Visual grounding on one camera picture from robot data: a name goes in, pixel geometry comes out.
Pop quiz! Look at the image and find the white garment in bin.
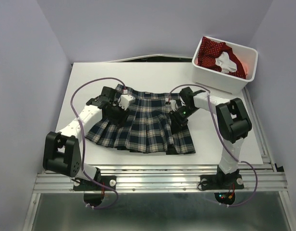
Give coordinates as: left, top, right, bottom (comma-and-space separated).
215, 51, 237, 74

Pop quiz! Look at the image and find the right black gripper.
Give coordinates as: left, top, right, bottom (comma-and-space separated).
168, 105, 198, 134

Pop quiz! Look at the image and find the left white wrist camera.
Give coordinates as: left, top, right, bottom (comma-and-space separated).
117, 94, 135, 111

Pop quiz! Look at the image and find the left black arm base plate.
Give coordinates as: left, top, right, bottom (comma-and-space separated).
71, 170, 119, 210

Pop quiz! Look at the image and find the red polka dot skirt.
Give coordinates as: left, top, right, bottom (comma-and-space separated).
197, 37, 247, 79

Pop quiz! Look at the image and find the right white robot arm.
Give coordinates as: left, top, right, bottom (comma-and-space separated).
166, 84, 252, 188

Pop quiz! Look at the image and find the white plastic bin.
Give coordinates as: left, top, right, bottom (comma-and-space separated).
192, 37, 258, 94

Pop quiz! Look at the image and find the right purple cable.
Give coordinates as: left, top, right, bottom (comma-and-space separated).
166, 84, 260, 209

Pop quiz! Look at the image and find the navy plaid pleated skirt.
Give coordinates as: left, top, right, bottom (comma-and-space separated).
86, 84, 196, 154

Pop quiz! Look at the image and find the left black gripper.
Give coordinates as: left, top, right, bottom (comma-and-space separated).
106, 100, 131, 128

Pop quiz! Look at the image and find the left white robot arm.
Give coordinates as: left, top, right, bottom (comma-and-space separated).
43, 87, 135, 190

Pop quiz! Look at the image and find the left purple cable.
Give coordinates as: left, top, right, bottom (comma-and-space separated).
70, 77, 119, 210

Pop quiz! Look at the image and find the aluminium rail frame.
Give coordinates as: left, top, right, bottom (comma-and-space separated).
24, 89, 296, 231

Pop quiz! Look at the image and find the purple cable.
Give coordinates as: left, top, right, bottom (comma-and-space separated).
166, 84, 260, 209
70, 77, 119, 210

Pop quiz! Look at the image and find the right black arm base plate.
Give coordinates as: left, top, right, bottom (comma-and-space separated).
197, 167, 245, 206

